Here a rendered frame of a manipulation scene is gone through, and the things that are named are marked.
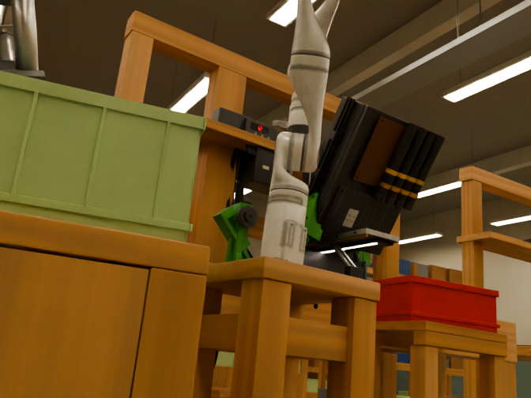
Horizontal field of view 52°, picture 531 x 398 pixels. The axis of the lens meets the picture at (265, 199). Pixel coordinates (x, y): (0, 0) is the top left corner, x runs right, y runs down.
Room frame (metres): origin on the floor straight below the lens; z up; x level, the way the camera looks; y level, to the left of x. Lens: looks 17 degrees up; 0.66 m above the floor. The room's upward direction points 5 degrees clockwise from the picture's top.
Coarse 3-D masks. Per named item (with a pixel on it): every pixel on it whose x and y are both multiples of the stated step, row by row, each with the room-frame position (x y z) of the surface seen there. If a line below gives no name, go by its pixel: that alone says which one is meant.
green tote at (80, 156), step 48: (0, 96) 0.59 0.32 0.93; (48, 96) 0.60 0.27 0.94; (96, 96) 0.62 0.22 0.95; (0, 144) 0.59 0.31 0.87; (48, 144) 0.61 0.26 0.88; (96, 144) 0.62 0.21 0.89; (144, 144) 0.64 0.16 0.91; (192, 144) 0.66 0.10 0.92; (0, 192) 0.59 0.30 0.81; (48, 192) 0.61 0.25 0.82; (96, 192) 0.63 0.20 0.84; (144, 192) 0.64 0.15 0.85; (192, 192) 0.66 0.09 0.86
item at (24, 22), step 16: (16, 0) 0.65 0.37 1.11; (32, 0) 0.67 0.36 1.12; (16, 16) 0.66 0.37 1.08; (32, 16) 0.66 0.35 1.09; (16, 32) 0.66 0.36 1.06; (32, 32) 0.67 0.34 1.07; (16, 48) 0.67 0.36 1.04; (32, 48) 0.68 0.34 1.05; (16, 64) 0.69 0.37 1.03; (32, 64) 0.69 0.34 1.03
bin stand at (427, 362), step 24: (384, 336) 1.62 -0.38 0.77; (408, 336) 1.66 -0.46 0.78; (432, 336) 1.40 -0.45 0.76; (456, 336) 1.45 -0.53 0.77; (480, 336) 1.50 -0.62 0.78; (504, 336) 1.56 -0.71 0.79; (432, 360) 1.41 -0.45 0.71; (480, 360) 1.58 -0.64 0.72; (504, 360) 1.57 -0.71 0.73; (432, 384) 1.41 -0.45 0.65; (480, 384) 1.58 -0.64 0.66; (504, 384) 1.56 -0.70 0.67
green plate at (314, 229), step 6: (312, 198) 1.90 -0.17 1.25; (312, 204) 1.88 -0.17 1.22; (312, 210) 1.88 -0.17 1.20; (306, 216) 1.89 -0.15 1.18; (312, 216) 1.90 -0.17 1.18; (306, 222) 1.88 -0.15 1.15; (312, 222) 1.90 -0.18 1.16; (312, 228) 1.90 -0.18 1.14; (318, 228) 1.91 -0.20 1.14; (312, 234) 1.90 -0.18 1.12; (318, 234) 1.91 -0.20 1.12; (312, 240) 1.93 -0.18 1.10; (318, 240) 1.91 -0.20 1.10
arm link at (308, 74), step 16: (304, 64) 1.11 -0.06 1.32; (320, 64) 1.11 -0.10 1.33; (304, 80) 1.12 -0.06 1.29; (320, 80) 1.13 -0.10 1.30; (304, 96) 1.14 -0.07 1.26; (320, 96) 1.14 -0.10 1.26; (304, 112) 1.19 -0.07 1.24; (320, 112) 1.16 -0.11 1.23; (320, 128) 1.18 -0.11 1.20; (304, 144) 1.18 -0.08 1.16; (304, 160) 1.19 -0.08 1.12
